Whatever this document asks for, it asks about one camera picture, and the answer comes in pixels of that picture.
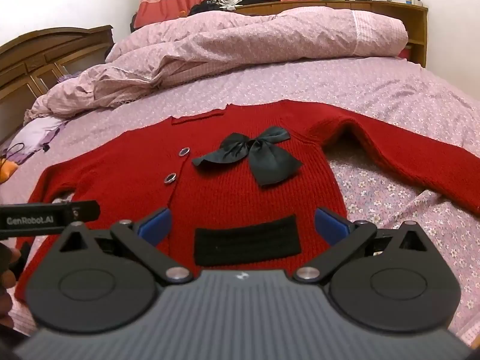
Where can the wooden bedside shelf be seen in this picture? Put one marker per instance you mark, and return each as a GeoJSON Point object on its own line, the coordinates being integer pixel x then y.
{"type": "Point", "coordinates": [412, 18]}

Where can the person left hand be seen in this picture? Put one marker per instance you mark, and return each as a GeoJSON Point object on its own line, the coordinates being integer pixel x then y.
{"type": "Point", "coordinates": [8, 281]}

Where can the orange white plush toy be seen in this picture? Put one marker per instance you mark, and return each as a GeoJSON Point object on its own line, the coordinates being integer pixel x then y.
{"type": "Point", "coordinates": [7, 169]}

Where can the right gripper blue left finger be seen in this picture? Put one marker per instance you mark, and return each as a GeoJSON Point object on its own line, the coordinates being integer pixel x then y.
{"type": "Point", "coordinates": [138, 242]}

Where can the purple pillow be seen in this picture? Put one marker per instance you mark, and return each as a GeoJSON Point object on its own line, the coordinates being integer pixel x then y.
{"type": "Point", "coordinates": [33, 137]}

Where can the red knit cardigan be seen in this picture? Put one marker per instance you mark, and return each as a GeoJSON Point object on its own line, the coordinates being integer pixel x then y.
{"type": "Point", "coordinates": [243, 183]}

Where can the dark wooden headboard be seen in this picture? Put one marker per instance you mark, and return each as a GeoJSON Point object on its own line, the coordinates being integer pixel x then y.
{"type": "Point", "coordinates": [34, 62]}

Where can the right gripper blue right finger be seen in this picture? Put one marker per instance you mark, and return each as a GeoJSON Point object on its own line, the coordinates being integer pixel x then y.
{"type": "Point", "coordinates": [344, 238]}

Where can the pink floral bed sheet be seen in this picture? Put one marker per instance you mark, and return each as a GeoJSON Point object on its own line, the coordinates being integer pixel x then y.
{"type": "Point", "coordinates": [386, 89]}

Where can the pink crumpled duvet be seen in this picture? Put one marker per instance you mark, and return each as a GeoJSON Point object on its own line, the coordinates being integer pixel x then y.
{"type": "Point", "coordinates": [177, 51]}

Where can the pile of dark clothes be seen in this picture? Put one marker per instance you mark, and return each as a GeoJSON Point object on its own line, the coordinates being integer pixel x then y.
{"type": "Point", "coordinates": [223, 5]}

